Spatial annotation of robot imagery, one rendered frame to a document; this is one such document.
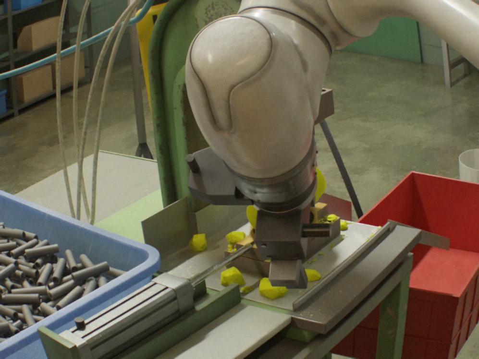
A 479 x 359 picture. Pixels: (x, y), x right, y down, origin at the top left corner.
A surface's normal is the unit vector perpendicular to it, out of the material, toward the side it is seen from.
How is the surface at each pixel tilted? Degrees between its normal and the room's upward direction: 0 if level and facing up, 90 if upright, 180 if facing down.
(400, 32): 90
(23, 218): 81
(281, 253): 130
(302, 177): 116
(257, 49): 49
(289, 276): 40
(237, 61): 59
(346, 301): 0
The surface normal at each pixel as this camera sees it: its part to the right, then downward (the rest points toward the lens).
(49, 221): -0.62, 0.19
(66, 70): 0.76, 0.17
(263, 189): -0.17, 0.88
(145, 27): -0.24, 0.37
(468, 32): -0.89, -0.06
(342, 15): 0.29, 0.48
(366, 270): -0.09, -0.93
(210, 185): -0.20, -0.47
